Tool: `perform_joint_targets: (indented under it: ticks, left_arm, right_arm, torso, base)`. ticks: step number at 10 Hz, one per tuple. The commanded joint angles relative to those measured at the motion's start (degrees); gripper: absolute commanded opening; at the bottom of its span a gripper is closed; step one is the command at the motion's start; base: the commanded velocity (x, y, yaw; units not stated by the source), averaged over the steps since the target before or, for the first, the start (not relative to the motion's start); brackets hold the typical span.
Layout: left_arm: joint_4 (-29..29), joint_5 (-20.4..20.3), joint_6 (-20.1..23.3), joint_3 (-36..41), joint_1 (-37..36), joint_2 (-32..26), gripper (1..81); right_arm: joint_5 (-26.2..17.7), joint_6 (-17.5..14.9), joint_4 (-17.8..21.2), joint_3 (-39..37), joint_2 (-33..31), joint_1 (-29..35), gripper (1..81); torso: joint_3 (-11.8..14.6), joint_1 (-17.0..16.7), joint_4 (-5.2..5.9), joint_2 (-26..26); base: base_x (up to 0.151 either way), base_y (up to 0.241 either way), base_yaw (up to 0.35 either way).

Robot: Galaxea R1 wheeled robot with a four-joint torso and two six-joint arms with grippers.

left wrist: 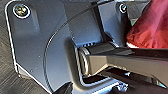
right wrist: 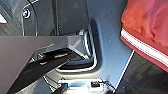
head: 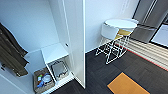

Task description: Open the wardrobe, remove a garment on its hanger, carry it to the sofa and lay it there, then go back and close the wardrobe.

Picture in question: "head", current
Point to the grey clutter on wardrobe bottom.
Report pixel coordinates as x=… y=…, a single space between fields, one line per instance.
x=42 y=81

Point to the white wardrobe door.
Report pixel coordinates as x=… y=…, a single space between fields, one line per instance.
x=76 y=36

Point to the white wardrobe body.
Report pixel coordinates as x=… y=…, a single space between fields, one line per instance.
x=30 y=20

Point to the white wardrobe shelf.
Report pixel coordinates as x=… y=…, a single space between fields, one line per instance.
x=55 y=51

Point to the white round table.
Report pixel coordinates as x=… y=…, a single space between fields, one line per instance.
x=120 y=24

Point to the white metal rack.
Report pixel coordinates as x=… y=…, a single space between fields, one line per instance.
x=108 y=33

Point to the stainless steel fridge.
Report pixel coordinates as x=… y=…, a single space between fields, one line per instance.
x=150 y=18

